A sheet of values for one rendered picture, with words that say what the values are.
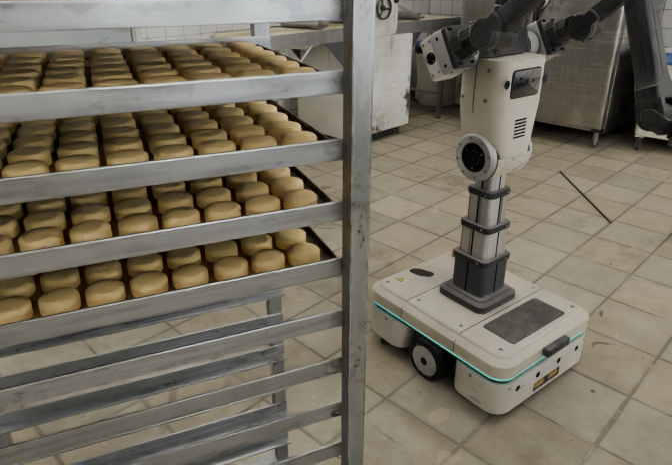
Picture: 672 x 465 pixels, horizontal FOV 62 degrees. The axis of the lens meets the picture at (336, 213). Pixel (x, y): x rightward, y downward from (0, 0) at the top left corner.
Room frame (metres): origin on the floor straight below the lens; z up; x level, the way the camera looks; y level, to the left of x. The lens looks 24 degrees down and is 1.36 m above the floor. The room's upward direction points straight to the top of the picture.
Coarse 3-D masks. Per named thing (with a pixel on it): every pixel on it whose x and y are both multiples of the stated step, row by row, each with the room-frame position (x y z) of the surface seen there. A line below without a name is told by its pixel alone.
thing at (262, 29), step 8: (256, 24) 1.12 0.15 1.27; (264, 24) 1.12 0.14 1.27; (256, 32) 1.12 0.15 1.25; (264, 32) 1.12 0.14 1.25; (272, 304) 1.12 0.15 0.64; (280, 304) 1.12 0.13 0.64; (272, 312) 1.12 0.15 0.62; (272, 344) 1.11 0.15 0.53; (272, 368) 1.12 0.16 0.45; (280, 368) 1.12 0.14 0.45; (280, 392) 1.12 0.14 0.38; (272, 400) 1.14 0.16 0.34; (280, 400) 1.12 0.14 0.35; (280, 448) 1.12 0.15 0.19; (280, 456) 1.12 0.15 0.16; (288, 456) 1.13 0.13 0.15
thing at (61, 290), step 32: (160, 256) 0.74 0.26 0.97; (192, 256) 0.74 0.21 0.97; (224, 256) 0.75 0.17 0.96; (256, 256) 0.74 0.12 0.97; (288, 256) 0.75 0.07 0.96; (0, 288) 0.65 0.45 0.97; (32, 288) 0.66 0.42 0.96; (64, 288) 0.65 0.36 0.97; (96, 288) 0.65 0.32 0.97; (128, 288) 0.68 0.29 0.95; (160, 288) 0.66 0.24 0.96; (0, 320) 0.58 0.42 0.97
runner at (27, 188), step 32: (160, 160) 0.63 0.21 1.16; (192, 160) 0.65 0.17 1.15; (224, 160) 0.66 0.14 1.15; (256, 160) 0.68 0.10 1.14; (288, 160) 0.70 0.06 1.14; (320, 160) 0.71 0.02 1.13; (0, 192) 0.57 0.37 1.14; (32, 192) 0.58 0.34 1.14; (64, 192) 0.59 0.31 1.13; (96, 192) 0.60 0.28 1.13
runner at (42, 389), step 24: (336, 312) 0.72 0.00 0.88; (240, 336) 0.66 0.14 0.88; (264, 336) 0.68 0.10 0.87; (288, 336) 0.69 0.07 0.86; (144, 360) 0.61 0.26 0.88; (168, 360) 0.62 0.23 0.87; (192, 360) 0.64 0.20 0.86; (24, 384) 0.56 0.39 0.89; (48, 384) 0.57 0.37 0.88; (72, 384) 0.58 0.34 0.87; (96, 384) 0.59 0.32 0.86; (0, 408) 0.54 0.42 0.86
